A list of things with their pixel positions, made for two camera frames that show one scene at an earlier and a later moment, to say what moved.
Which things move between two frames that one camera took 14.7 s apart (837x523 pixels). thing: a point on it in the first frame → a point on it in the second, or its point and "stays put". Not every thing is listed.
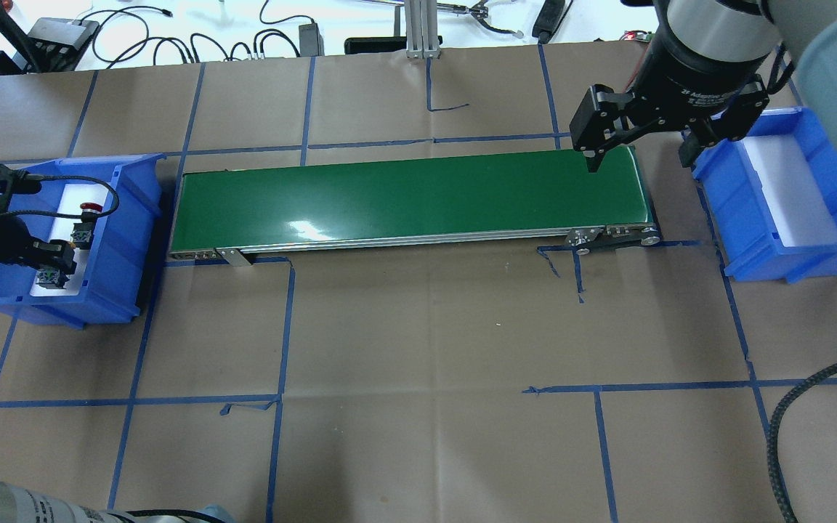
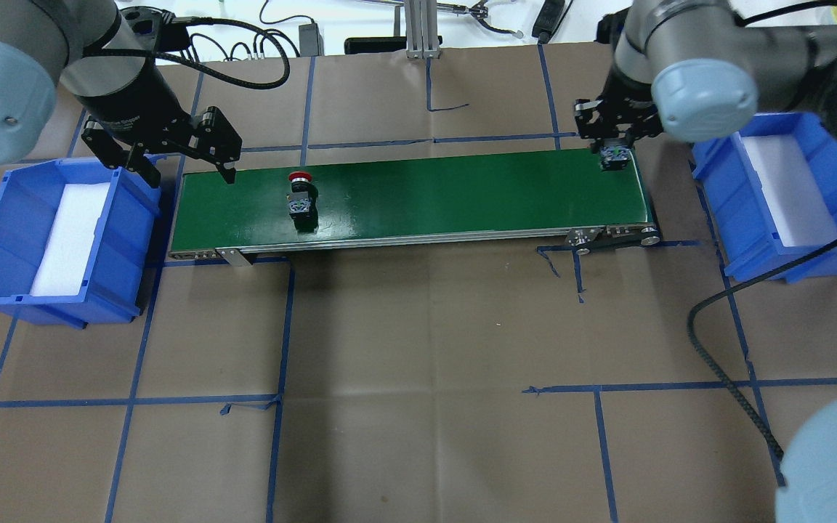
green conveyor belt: (494, 203) stays put
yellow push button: (47, 277) → (614, 157)
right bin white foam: (795, 203) stays put
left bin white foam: (73, 196) stays put
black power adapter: (312, 43) stays put
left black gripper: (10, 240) → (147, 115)
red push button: (83, 232) → (302, 202)
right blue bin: (782, 205) stays put
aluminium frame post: (421, 30) stays put
